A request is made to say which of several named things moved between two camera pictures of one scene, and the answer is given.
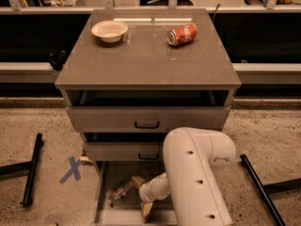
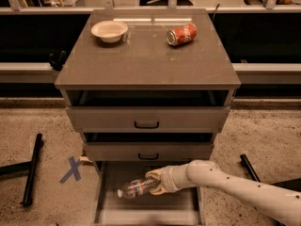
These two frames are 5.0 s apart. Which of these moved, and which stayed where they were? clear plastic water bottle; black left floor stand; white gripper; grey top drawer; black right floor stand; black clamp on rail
Moved: clear plastic water bottle; white gripper
Stayed: black clamp on rail; black right floor stand; black left floor stand; grey top drawer
